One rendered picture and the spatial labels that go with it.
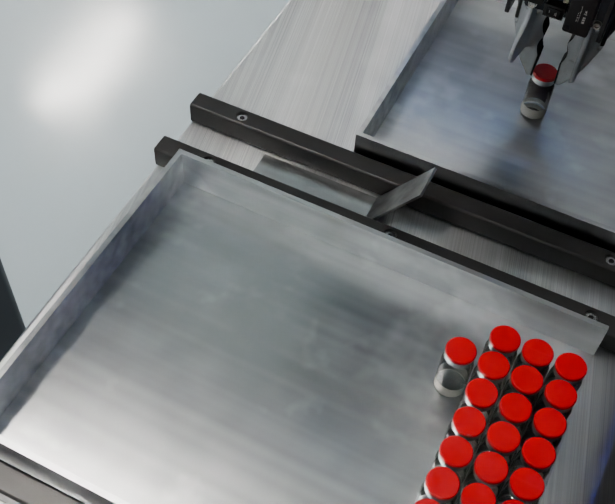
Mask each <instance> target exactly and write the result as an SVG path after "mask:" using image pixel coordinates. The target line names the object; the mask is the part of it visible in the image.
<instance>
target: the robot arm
mask: <svg viewBox="0 0 615 504"><path fill-rule="evenodd" d="M514 2H515V0H507V3H506V7H505V11H504V12H507V13H508V12H509V11H510V9H511V7H512V5H513V4H514ZM549 17H551V18H554V19H557V20H560V21H562V19H563V17H564V18H565V21H564V24H563V27H562V30H563V31H565V32H568V33H571V34H572V36H571V38H570V40H569V42H568V45H567V52H566V53H565V54H564V56H563V58H562V60H561V62H560V64H559V67H558V70H557V73H556V77H555V80H554V84H556V85H560V84H562V83H564V82H566V81H567V80H569V79H570V80H569V83H572V82H574V80H575V78H576V76H577V75H578V73H579V72H580V71H582V70H583V69H584V67H585V66H586V65H588V64H589V62H590V61H591V60H592V59H593V58H594V57H595V56H596V55H597V54H598V52H599V51H600V50H601V49H602V48H603V46H604V45H605V43H606V40H607V39H608V38H609V36H610V35H611V34H612V33H613V32H614V31H615V0H518V6H517V9H516V13H515V31H516V38H515V41H514V43H513V45H512V48H511V51H510V54H509V57H508V60H509V62H511V63H512V62H513V61H514V60H515V59H516V57H517V56H518V55H519V57H520V60H521V63H522V65H523V67H524V70H525V72H526V74H527V75H531V76H532V74H533V71H534V69H535V67H536V64H537V62H538V60H539V57H540V55H541V52H542V50H543V47H544V46H543V37H544V35H545V33H546V31H547V29H548V27H549V24H550V22H549Z"/></svg>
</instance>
